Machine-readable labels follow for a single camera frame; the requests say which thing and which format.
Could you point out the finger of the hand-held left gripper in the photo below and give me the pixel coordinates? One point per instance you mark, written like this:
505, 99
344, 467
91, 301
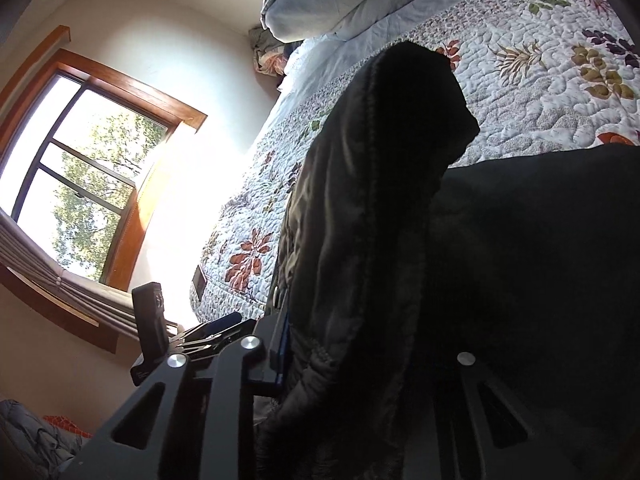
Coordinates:
225, 324
200, 351

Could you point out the large wooden framed window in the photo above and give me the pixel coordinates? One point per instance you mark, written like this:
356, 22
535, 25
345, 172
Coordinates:
145, 92

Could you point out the floral quilted bedspread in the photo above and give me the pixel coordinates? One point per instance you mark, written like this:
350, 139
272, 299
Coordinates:
525, 85

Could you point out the grey blue cloth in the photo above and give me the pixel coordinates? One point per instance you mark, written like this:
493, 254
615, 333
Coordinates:
30, 440

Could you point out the pile of crumpled clothes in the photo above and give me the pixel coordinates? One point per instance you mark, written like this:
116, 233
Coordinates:
265, 55

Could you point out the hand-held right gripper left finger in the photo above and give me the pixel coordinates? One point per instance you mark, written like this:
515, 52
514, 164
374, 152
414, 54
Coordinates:
284, 355

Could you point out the black pants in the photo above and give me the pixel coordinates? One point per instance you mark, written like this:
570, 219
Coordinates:
400, 210

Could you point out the grey striped curtain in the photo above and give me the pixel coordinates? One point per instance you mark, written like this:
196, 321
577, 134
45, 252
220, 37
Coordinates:
60, 280

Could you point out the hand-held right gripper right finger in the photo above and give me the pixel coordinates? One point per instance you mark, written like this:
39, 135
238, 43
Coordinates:
467, 375

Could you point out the grey pillow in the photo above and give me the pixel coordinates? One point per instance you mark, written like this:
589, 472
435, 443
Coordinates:
340, 15

